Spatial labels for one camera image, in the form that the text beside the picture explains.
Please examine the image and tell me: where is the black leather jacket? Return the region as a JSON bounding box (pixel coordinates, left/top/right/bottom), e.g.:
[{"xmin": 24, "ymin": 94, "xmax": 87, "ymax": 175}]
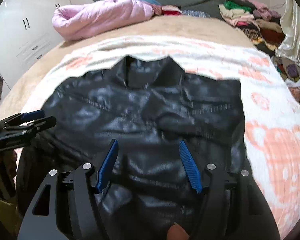
[{"xmin": 16, "ymin": 55, "xmax": 248, "ymax": 240}]

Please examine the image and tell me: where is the right hand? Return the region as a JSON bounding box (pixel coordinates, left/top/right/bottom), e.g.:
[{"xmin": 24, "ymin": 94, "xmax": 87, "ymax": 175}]
[{"xmin": 166, "ymin": 223, "xmax": 190, "ymax": 240}]

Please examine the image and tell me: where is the cream satin curtain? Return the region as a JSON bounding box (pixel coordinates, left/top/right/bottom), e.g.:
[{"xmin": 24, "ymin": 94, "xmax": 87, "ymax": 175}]
[{"xmin": 275, "ymin": 0, "xmax": 300, "ymax": 66}]

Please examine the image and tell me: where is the white wardrobe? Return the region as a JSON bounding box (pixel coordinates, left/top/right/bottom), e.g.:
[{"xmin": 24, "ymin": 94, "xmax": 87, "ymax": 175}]
[{"xmin": 0, "ymin": 0, "xmax": 70, "ymax": 89}]

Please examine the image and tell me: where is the pile of folded clothes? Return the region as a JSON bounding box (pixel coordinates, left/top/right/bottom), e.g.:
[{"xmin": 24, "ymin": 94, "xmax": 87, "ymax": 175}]
[{"xmin": 218, "ymin": 0, "xmax": 285, "ymax": 57}]

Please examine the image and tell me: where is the red pillow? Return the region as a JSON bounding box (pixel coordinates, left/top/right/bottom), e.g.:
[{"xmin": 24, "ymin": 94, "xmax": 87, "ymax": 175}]
[{"xmin": 161, "ymin": 5, "xmax": 182, "ymax": 15}]

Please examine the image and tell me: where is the pink rolled quilt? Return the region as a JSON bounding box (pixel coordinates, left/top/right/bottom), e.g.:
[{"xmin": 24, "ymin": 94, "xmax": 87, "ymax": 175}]
[{"xmin": 52, "ymin": 0, "xmax": 154, "ymax": 41}]

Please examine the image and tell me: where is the left hand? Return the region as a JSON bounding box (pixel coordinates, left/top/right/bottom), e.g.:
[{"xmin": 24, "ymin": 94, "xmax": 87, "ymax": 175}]
[{"xmin": 0, "ymin": 150, "xmax": 17, "ymax": 200}]

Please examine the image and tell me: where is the bag of clothes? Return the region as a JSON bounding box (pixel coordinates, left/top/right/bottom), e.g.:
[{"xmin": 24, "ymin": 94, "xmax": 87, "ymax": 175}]
[{"xmin": 272, "ymin": 56, "xmax": 300, "ymax": 88}]

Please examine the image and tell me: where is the white orange patterned blanket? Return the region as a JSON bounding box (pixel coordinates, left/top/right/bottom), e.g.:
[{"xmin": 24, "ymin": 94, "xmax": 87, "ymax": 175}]
[{"xmin": 20, "ymin": 35, "xmax": 300, "ymax": 239}]

